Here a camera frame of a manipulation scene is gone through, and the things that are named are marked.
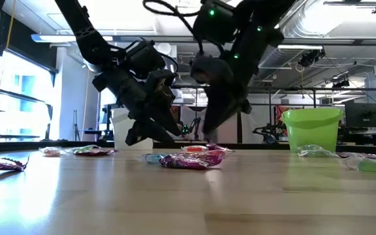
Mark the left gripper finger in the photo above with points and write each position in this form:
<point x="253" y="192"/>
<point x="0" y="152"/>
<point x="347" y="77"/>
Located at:
<point x="165" y="125"/>
<point x="137" y="134"/>

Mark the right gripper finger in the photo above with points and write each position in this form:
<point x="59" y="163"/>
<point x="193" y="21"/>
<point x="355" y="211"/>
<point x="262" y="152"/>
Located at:
<point x="211" y="135"/>

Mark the clear red gummy candy pack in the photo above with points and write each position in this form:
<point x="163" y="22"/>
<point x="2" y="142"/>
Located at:
<point x="194" y="149"/>

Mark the clear green gummy candy pack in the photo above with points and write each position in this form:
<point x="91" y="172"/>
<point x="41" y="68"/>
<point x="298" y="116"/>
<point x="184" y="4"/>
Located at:
<point x="375" y="166"/>
<point x="82" y="149"/>
<point x="315" y="151"/>

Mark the clear orange gummy candy pack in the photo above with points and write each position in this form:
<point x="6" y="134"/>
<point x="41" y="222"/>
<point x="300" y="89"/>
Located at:
<point x="51" y="151"/>

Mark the background black robot arm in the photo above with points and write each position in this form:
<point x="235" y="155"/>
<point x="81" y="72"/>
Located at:
<point x="185" y="130"/>

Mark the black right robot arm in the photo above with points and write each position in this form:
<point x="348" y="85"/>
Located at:
<point x="256" y="42"/>

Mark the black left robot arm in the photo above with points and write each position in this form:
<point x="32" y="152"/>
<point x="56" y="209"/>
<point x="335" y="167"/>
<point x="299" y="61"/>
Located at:
<point x="87" y="36"/>

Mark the white plastic halloween bucket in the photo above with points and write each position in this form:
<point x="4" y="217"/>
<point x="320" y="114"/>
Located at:
<point x="122" y="137"/>

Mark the clear teal gummy candy pack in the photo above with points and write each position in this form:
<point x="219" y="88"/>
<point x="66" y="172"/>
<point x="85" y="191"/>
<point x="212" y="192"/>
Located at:
<point x="152" y="158"/>

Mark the green plastic halloween bucket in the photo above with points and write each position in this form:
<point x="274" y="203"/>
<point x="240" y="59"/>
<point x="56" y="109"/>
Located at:
<point x="312" y="134"/>

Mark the thin black tripod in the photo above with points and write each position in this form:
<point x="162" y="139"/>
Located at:
<point x="75" y="130"/>

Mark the red poster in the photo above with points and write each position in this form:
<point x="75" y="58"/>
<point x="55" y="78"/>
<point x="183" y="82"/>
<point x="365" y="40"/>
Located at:
<point x="279" y="114"/>

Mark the black metal rack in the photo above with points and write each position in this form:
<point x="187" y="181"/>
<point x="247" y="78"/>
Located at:
<point x="305" y="88"/>

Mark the long ceiling light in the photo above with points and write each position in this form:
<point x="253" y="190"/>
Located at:
<point x="300" y="47"/>
<point x="54" y="38"/>

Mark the black computer monitor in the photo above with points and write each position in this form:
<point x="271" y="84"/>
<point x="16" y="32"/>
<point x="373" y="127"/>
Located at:
<point x="363" y="115"/>

